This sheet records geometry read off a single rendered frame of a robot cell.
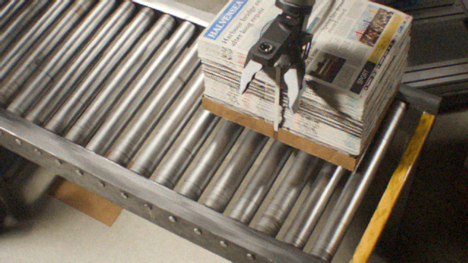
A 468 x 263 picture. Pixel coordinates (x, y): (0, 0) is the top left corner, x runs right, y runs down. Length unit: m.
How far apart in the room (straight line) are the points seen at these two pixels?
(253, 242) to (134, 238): 1.00
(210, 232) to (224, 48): 0.39
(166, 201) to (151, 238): 0.87
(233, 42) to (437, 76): 1.19
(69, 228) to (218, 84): 1.13
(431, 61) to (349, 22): 1.08
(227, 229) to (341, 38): 0.47
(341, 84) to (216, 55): 0.27
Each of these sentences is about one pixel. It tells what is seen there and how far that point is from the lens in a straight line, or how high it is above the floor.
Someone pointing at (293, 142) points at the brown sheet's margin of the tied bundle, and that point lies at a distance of 1.48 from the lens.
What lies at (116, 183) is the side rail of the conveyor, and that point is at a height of 0.80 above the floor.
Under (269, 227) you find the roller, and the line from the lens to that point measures 1.44.
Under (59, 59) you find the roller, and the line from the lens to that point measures 1.81.
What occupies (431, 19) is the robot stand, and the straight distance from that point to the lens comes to 2.62.
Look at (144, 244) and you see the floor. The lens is 2.35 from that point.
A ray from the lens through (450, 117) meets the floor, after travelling 2.62.
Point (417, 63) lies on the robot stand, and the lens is 2.49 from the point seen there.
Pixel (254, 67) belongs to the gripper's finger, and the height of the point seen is 1.09.
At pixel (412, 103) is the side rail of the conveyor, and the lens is 1.63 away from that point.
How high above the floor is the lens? 2.09
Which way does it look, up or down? 56 degrees down
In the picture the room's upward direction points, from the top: 8 degrees counter-clockwise
